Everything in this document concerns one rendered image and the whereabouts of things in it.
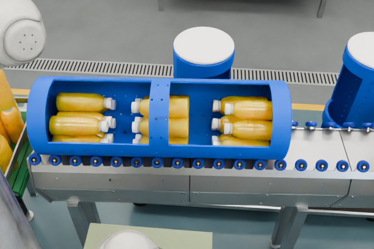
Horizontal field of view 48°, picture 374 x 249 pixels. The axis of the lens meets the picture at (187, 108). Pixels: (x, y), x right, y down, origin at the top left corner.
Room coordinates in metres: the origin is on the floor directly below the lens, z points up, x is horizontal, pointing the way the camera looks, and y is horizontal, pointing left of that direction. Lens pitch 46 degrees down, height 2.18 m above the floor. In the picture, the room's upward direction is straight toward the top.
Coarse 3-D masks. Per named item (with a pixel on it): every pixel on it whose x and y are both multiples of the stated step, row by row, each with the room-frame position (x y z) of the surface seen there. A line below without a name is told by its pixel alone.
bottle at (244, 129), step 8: (240, 120) 0.98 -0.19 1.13; (248, 120) 0.98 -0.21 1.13; (256, 120) 0.98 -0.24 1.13; (264, 120) 0.98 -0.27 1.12; (232, 128) 0.96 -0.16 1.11; (240, 128) 0.94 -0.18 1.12; (248, 128) 0.94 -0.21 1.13; (256, 128) 0.94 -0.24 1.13; (264, 128) 0.94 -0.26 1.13; (240, 136) 0.93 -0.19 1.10; (248, 136) 0.93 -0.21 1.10; (256, 136) 0.93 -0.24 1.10; (264, 136) 0.93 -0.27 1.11
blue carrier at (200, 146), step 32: (32, 96) 0.99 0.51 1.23; (128, 96) 1.16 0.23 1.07; (160, 96) 0.99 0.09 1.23; (192, 96) 1.16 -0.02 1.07; (224, 96) 1.15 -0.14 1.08; (256, 96) 1.15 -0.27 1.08; (288, 96) 0.99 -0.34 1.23; (32, 128) 0.91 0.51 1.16; (128, 128) 1.08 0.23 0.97; (160, 128) 0.90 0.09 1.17; (192, 128) 1.08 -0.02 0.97; (288, 128) 0.90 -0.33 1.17
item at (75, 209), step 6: (72, 204) 0.95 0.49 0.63; (78, 204) 0.95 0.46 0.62; (72, 210) 0.94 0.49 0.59; (78, 210) 0.94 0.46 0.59; (72, 216) 0.94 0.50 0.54; (78, 216) 0.94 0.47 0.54; (84, 216) 0.97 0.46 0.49; (78, 222) 0.94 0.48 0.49; (84, 222) 0.95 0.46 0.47; (78, 228) 0.94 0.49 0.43; (84, 228) 0.94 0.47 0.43; (78, 234) 0.94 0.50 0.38; (84, 234) 0.94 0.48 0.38; (84, 240) 0.94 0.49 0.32
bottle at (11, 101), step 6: (0, 72) 1.02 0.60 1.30; (0, 78) 1.01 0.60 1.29; (6, 78) 1.03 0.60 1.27; (0, 84) 1.00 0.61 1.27; (6, 84) 1.02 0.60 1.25; (0, 90) 0.99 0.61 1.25; (6, 90) 1.01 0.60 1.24; (0, 96) 0.99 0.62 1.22; (6, 96) 1.00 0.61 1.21; (12, 96) 1.03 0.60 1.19; (0, 102) 0.99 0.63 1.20; (6, 102) 1.00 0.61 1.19; (12, 102) 1.01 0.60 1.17; (0, 108) 0.99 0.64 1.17; (6, 108) 0.99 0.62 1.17
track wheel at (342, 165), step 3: (339, 162) 0.91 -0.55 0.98; (342, 162) 0.91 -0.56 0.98; (345, 162) 0.91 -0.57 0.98; (336, 165) 0.91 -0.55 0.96; (339, 165) 0.91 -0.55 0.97; (342, 165) 0.91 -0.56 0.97; (345, 165) 0.91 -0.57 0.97; (348, 165) 0.91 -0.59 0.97; (339, 168) 0.90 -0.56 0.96; (342, 168) 0.90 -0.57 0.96; (345, 168) 0.90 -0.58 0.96; (339, 171) 0.89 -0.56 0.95; (342, 171) 0.89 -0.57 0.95; (345, 171) 0.89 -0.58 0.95
